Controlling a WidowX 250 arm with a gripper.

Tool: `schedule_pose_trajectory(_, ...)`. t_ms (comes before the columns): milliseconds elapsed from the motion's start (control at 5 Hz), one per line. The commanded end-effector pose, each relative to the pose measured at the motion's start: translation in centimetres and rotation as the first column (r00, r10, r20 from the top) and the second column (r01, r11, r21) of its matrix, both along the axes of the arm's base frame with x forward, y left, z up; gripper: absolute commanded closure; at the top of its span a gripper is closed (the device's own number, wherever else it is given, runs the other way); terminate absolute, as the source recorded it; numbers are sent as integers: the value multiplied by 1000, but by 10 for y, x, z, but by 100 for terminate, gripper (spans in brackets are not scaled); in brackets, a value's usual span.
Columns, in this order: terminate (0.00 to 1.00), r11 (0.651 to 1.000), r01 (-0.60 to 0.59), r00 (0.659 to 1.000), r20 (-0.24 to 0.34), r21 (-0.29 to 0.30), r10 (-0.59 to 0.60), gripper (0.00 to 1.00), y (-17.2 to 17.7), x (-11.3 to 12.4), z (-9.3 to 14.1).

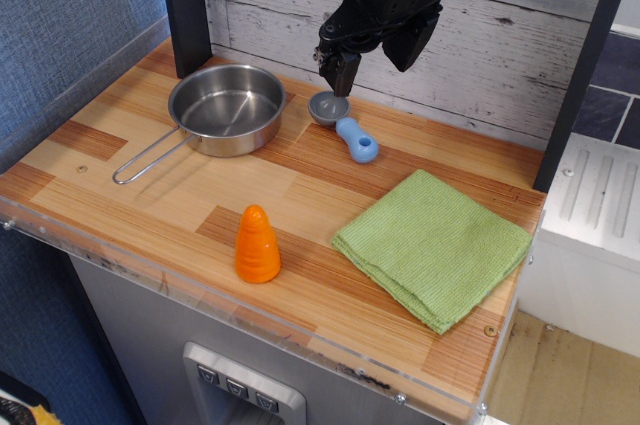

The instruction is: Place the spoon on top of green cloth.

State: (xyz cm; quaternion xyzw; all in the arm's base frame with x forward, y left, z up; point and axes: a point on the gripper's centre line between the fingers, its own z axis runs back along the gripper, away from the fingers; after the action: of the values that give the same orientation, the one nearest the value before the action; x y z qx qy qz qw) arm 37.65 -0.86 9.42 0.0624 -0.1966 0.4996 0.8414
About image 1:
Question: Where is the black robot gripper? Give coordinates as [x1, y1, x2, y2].
[318, 0, 442, 97]

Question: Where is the blue and grey toy spoon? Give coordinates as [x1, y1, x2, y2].
[308, 91, 379, 164]

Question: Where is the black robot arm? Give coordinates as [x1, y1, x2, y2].
[314, 0, 442, 97]

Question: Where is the green folded cloth napkin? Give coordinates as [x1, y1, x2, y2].
[331, 170, 532, 335]

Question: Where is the small steel saucepan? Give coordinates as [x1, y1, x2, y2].
[112, 64, 287, 185]

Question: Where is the orange toy carrot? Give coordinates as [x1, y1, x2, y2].
[235, 205, 281, 284]

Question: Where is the white ribbed box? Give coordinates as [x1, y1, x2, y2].
[518, 134, 639, 356]

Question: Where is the grey toy kitchen cabinet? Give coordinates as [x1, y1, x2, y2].
[71, 258, 434, 424]

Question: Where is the silver dispenser button panel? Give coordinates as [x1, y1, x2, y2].
[183, 342, 307, 424]

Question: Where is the clear acrylic edge guard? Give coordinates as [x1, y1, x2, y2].
[1, 198, 515, 424]

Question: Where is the yellow and black object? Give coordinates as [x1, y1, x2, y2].
[1, 390, 62, 425]

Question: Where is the left dark frame post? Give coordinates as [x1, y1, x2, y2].
[165, 0, 212, 78]

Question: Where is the dark frame post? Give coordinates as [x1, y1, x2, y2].
[165, 0, 212, 78]
[533, 0, 639, 192]

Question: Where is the right dark frame post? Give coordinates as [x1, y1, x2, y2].
[533, 0, 639, 192]

